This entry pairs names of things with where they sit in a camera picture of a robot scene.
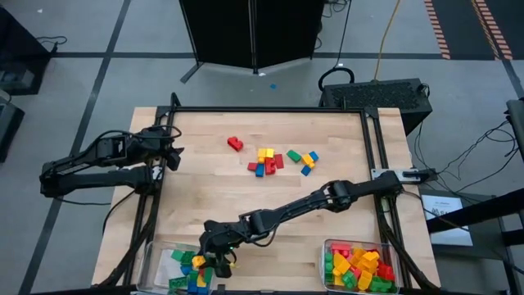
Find clear plastic bin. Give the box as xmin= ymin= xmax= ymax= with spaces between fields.
xmin=137 ymin=240 xmax=219 ymax=295
xmin=318 ymin=238 xmax=401 ymax=294

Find black folding partition screen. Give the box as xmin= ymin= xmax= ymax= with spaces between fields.
xmin=178 ymin=0 xmax=327 ymax=85

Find black equipment box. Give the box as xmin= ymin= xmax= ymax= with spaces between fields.
xmin=0 ymin=92 xmax=25 ymax=164

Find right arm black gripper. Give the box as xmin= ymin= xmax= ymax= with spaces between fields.
xmin=199 ymin=219 xmax=253 ymax=279

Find black floor cables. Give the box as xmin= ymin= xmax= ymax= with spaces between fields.
xmin=412 ymin=118 xmax=521 ymax=194

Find yellow cable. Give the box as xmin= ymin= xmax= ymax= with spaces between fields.
xmin=373 ymin=0 xmax=401 ymax=81

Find black perforated computer case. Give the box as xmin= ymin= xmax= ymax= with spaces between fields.
xmin=318 ymin=77 xmax=434 ymax=136

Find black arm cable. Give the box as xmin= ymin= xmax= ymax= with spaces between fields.
xmin=101 ymin=189 xmax=138 ymax=238

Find black metal beam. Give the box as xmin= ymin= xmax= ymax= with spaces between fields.
xmin=425 ymin=187 xmax=524 ymax=247

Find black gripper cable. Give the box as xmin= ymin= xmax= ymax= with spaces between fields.
xmin=245 ymin=229 xmax=279 ymax=248

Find black cabinet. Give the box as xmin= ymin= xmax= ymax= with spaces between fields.
xmin=0 ymin=6 xmax=52 ymax=97

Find black looped cable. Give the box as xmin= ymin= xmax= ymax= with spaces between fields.
xmin=317 ymin=0 xmax=355 ymax=93

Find white printed sheet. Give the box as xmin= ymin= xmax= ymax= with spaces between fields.
xmin=420 ymin=193 xmax=474 ymax=247

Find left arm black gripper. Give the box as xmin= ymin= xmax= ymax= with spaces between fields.
xmin=131 ymin=125 xmax=184 ymax=172

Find black post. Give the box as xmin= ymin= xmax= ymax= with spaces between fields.
xmin=505 ymin=97 xmax=524 ymax=165

